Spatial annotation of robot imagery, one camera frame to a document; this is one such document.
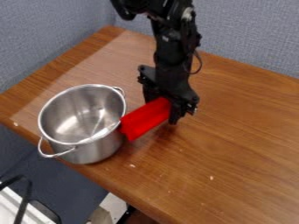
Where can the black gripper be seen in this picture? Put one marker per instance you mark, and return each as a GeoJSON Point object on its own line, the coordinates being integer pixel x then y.
{"type": "Point", "coordinates": [169, 81]}

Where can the red block object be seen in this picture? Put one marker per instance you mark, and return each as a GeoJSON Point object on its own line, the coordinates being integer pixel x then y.
{"type": "Point", "coordinates": [139, 121]}

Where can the metal pot with handle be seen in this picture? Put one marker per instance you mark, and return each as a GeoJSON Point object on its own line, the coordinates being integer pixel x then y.
{"type": "Point", "coordinates": [79, 123]}

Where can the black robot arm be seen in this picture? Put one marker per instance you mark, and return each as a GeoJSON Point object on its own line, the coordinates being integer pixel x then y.
{"type": "Point", "coordinates": [177, 38]}

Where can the white box under table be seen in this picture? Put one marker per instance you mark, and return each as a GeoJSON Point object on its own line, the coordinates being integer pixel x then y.
{"type": "Point", "coordinates": [37, 213]}

